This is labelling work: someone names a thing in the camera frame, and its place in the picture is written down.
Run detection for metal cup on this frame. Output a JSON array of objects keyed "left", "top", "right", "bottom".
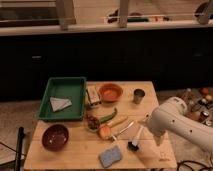
[{"left": 133, "top": 89, "right": 145, "bottom": 104}]

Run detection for dark red toy grapes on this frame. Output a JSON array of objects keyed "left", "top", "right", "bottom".
[{"left": 87, "top": 115, "right": 100, "bottom": 130}]

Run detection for green plastic tray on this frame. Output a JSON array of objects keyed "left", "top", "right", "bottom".
[{"left": 37, "top": 77, "right": 86, "bottom": 121}]

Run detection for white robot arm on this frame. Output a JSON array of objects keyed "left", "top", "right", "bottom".
[{"left": 146, "top": 97, "right": 213, "bottom": 153}]

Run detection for green toy pepper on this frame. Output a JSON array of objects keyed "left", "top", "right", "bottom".
[{"left": 99, "top": 108, "right": 117, "bottom": 124}]

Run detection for folded grey cloth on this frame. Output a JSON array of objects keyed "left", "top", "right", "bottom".
[{"left": 50, "top": 97, "right": 72, "bottom": 112}]

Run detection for dark maroon bowl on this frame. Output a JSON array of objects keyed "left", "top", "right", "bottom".
[{"left": 42, "top": 124, "right": 69, "bottom": 151}]

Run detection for orange toy fruit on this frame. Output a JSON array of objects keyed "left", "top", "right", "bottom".
[{"left": 98, "top": 125, "right": 111, "bottom": 140}]

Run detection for blue grey sponge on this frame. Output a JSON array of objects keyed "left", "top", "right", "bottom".
[{"left": 99, "top": 145, "right": 122, "bottom": 168}]

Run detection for toy sandwich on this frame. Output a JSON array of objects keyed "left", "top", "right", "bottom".
[{"left": 87, "top": 87, "right": 101, "bottom": 106}]

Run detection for orange red bowl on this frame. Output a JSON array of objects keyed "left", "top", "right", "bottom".
[{"left": 99, "top": 83, "right": 123, "bottom": 102}]

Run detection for black pole left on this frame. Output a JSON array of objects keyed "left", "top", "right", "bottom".
[{"left": 14, "top": 127, "right": 25, "bottom": 171}]

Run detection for yellow toy corn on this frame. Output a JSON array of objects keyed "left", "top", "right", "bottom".
[{"left": 107, "top": 116, "right": 128, "bottom": 128}]

